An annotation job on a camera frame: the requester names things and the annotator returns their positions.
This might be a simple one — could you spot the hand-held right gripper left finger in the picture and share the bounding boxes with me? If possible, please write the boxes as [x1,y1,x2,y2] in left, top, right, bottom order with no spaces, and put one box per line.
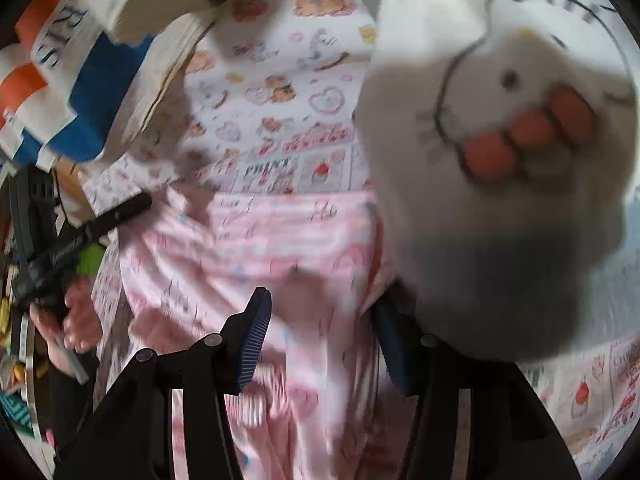
[52,287,273,480]

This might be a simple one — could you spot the person's left forearm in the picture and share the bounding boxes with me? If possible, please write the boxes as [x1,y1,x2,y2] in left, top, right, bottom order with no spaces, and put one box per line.
[47,355,101,461]

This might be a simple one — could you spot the green thing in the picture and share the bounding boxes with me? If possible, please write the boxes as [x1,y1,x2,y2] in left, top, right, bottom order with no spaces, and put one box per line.
[75,245,107,278]

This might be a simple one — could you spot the white cartoon print pants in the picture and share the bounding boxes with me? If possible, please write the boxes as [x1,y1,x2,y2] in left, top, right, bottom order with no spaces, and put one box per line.
[347,0,636,367]

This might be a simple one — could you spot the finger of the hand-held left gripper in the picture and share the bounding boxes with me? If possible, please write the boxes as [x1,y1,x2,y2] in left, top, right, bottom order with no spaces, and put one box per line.
[82,192,153,246]

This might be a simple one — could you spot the pink striped blanket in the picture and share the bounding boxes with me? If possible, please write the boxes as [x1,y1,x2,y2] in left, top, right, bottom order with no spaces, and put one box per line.
[95,187,426,480]

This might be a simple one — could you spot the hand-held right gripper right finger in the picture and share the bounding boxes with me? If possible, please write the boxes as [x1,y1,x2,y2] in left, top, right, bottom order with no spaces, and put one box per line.
[370,300,583,480]

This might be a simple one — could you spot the cream blue lettered cloth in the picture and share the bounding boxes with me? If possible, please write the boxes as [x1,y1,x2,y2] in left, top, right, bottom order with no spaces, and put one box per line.
[0,0,221,171]

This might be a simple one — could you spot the white cartoon printed bed sheet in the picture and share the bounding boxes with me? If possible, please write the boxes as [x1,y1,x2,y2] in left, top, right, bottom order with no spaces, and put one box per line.
[82,0,640,468]

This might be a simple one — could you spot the person's left hand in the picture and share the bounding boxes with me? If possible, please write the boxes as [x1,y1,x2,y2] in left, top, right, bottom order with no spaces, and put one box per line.
[30,277,103,376]

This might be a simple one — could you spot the teal patterned box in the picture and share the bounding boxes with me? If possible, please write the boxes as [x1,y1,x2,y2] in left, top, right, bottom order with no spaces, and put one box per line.
[0,390,37,436]

